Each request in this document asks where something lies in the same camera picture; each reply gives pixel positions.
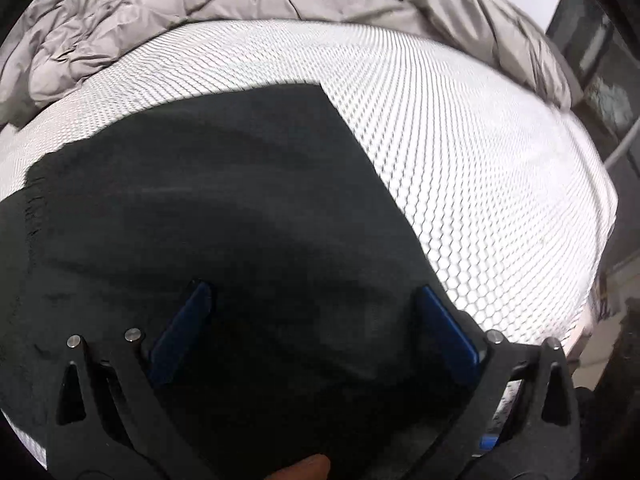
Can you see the white bed frame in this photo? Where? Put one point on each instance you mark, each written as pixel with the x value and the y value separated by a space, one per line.
pixel 577 337

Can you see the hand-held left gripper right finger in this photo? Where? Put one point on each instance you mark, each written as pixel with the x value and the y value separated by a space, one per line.
pixel 450 332

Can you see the black pants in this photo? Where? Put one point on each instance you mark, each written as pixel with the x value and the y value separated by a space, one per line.
pixel 225 210

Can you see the person's left hand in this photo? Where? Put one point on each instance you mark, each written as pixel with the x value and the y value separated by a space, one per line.
pixel 300 469

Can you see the dark glass wardrobe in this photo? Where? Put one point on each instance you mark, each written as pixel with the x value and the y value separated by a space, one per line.
pixel 600 70

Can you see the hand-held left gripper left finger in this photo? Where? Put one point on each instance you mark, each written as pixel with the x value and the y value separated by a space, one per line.
pixel 180 330

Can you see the honeycomb patterned mattress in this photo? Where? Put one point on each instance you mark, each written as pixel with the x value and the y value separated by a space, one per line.
pixel 475 160

